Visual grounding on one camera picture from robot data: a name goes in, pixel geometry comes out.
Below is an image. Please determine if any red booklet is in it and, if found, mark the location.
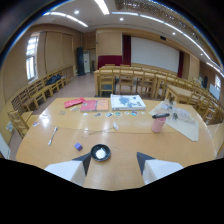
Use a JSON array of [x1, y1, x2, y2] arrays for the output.
[[63, 97, 87, 109]]

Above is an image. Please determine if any dark red podium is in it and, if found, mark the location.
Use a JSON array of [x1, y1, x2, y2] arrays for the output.
[[97, 54, 123, 70]]

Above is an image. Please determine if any white projection screen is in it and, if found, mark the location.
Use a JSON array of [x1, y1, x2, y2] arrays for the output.
[[130, 36, 181, 74]]

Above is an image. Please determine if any black bag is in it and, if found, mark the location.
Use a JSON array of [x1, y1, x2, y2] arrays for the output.
[[45, 73, 63, 87]]

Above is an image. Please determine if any clear plastic wrap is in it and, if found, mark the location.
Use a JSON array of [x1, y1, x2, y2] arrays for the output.
[[161, 99, 195, 125]]

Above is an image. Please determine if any window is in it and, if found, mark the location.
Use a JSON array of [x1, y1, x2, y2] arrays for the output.
[[25, 32, 40, 83]]

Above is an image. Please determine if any black marker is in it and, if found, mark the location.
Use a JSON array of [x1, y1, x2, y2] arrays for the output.
[[151, 112, 171, 120]]

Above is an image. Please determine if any black bowl with white content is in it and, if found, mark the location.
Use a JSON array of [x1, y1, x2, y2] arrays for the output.
[[90, 143, 112, 163]]

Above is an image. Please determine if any long wooden table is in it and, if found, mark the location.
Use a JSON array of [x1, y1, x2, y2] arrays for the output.
[[93, 65, 188, 98]]

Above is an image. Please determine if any red and orange book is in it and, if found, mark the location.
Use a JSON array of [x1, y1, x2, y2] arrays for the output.
[[79, 98, 110, 113]]

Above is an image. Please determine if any white pen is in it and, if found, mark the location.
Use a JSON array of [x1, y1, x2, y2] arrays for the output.
[[47, 126, 59, 147]]

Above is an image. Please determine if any beige paper sheet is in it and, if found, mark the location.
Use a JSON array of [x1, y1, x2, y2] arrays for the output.
[[148, 100, 200, 142]]

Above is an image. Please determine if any pink cup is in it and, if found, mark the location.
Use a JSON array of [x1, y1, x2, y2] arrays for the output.
[[150, 116, 167, 134]]

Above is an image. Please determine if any white book with grey print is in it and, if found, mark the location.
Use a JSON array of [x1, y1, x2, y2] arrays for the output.
[[110, 93, 147, 112]]

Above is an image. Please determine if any wooden chair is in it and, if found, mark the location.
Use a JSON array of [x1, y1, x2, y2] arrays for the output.
[[118, 68, 136, 96], [98, 68, 116, 98], [7, 109, 34, 139], [137, 70, 157, 100], [25, 81, 48, 107]]

